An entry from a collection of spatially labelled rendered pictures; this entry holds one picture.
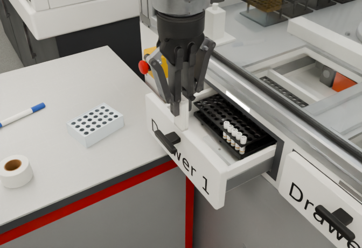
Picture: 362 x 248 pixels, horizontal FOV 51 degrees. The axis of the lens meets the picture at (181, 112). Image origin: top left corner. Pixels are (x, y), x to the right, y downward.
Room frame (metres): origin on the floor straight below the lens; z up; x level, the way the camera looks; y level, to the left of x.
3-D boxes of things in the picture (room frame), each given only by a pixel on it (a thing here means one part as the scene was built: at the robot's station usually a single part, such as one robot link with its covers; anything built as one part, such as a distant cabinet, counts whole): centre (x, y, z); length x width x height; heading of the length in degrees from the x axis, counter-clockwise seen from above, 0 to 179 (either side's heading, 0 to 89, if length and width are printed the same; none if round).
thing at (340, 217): (0.39, -0.26, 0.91); 0.07 x 0.04 x 0.01; 32
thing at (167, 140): (0.58, 0.02, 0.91); 0.07 x 0.04 x 0.01; 32
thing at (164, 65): (0.94, 0.07, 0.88); 0.07 x 0.05 x 0.07; 32
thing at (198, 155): (0.60, 0.00, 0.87); 0.29 x 0.02 x 0.11; 32
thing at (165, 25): (0.56, 0.00, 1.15); 0.08 x 0.07 x 0.09; 122
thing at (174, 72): (0.55, 0.01, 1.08); 0.04 x 0.01 x 0.11; 32
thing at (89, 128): (0.79, 0.23, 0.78); 0.12 x 0.08 x 0.04; 137
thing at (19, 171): (0.61, 0.38, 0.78); 0.07 x 0.07 x 0.04
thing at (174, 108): (0.55, 0.02, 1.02); 0.03 x 0.01 x 0.05; 122
